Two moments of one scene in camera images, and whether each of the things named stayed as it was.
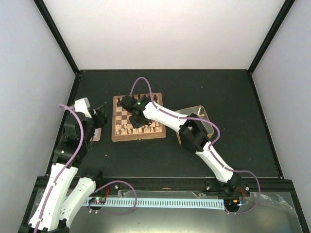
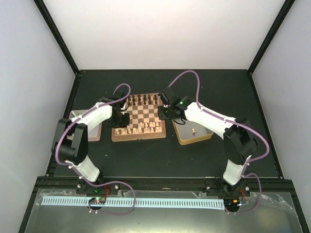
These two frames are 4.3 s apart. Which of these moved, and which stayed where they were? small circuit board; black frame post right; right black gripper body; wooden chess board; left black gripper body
Moved: left black gripper body; right black gripper body
Stayed: black frame post right; small circuit board; wooden chess board
